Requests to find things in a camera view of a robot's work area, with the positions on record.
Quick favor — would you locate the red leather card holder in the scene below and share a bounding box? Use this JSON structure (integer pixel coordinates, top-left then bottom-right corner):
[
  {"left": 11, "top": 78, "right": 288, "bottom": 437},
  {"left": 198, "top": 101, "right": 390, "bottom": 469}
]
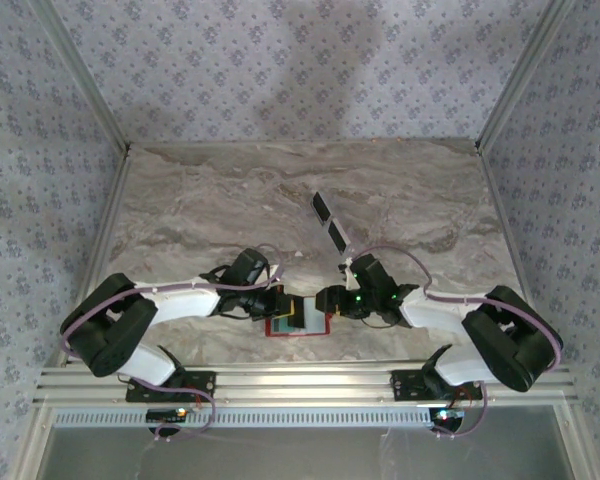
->
[{"left": 263, "top": 297, "right": 332, "bottom": 340}]

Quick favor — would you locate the grey metal lower panel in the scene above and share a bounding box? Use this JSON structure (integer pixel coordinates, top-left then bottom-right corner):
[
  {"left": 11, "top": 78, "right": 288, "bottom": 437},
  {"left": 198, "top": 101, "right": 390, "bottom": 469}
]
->
[{"left": 39, "top": 424, "right": 579, "bottom": 480}]

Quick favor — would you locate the small circuit board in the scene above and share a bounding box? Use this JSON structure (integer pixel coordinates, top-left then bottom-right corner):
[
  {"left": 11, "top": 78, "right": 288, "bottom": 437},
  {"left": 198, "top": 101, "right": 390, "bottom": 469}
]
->
[
  {"left": 428, "top": 407, "right": 467, "bottom": 425},
  {"left": 146, "top": 407, "right": 189, "bottom": 424}
]

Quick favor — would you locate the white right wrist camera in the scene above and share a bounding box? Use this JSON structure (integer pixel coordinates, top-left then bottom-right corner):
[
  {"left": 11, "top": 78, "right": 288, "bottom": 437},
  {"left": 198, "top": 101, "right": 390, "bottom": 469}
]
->
[{"left": 338, "top": 256, "right": 357, "bottom": 291}]

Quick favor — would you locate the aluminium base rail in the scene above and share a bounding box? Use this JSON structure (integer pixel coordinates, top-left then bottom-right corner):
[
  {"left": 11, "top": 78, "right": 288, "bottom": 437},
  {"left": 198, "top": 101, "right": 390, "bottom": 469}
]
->
[{"left": 32, "top": 360, "right": 580, "bottom": 407}]

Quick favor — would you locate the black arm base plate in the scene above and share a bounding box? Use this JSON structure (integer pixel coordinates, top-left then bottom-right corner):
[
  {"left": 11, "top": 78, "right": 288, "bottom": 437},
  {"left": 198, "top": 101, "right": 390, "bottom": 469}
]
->
[
  {"left": 124, "top": 370, "right": 218, "bottom": 403},
  {"left": 389, "top": 369, "right": 484, "bottom": 402}
]

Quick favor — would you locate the grey slotted cable duct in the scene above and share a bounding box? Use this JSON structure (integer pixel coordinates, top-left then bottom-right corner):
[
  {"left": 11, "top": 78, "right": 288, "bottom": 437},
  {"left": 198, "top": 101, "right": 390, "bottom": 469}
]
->
[{"left": 52, "top": 405, "right": 434, "bottom": 430}]

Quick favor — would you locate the aluminium side rail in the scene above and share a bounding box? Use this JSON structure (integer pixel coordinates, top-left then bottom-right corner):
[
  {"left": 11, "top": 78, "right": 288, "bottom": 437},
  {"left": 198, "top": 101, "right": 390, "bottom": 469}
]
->
[
  {"left": 9, "top": 149, "right": 134, "bottom": 480},
  {"left": 479, "top": 148, "right": 599, "bottom": 480}
]

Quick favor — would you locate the aluminium frame post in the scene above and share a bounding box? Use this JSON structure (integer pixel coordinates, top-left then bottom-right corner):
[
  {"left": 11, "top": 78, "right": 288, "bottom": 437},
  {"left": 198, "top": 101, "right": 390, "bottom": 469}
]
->
[
  {"left": 29, "top": 0, "right": 133, "bottom": 154},
  {"left": 474, "top": 0, "right": 579, "bottom": 151}
]

